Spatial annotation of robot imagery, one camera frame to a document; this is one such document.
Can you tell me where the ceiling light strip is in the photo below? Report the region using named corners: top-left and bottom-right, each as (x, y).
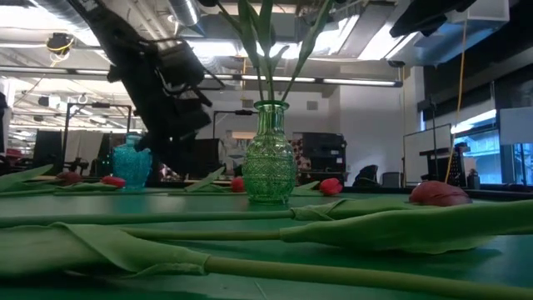
top-left (203, 73), bottom-right (404, 88)

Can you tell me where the black gantry frame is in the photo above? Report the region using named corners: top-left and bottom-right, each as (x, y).
top-left (62, 102), bottom-right (133, 176)

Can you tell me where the black monitor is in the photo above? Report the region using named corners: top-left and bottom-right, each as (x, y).
top-left (32, 129), bottom-right (63, 174)

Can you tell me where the red artificial tulip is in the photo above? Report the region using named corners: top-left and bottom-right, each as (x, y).
top-left (119, 198), bottom-right (533, 256)
top-left (0, 179), bottom-right (474, 229)
top-left (291, 177), bottom-right (345, 198)
top-left (0, 163), bottom-right (84, 197)
top-left (0, 221), bottom-right (533, 300)
top-left (53, 174), bottom-right (128, 197)
top-left (168, 165), bottom-right (247, 197)

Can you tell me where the black perforated rack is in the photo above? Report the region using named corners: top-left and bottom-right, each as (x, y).
top-left (451, 154), bottom-right (468, 188)

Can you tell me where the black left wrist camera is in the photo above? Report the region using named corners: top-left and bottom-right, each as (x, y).
top-left (156, 40), bottom-right (207, 91)

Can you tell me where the black office chair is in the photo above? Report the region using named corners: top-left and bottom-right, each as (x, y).
top-left (381, 171), bottom-right (403, 188)

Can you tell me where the green glass vase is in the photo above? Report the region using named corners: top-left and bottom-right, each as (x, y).
top-left (241, 99), bottom-right (297, 205)

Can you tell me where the white ceiling air unit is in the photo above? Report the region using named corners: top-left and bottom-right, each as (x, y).
top-left (386, 0), bottom-right (511, 68)

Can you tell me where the black ceiling device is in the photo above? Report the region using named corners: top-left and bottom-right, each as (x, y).
top-left (45, 32), bottom-right (75, 58)

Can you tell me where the silver ventilation duct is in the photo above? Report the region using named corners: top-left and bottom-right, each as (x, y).
top-left (168, 0), bottom-right (202, 27)

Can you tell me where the white sheet panel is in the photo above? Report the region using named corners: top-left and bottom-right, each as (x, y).
top-left (498, 107), bottom-right (533, 146)

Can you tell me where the black rolling workbench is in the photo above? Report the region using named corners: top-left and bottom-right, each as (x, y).
top-left (301, 132), bottom-right (347, 184)

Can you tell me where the black standing desk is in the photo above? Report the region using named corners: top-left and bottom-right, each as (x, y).
top-left (418, 145), bottom-right (471, 188)

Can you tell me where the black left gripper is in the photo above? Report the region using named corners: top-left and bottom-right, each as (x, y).
top-left (143, 89), bottom-right (213, 178)

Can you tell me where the blue glass vase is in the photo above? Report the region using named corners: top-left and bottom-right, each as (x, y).
top-left (111, 132), bottom-right (153, 191)

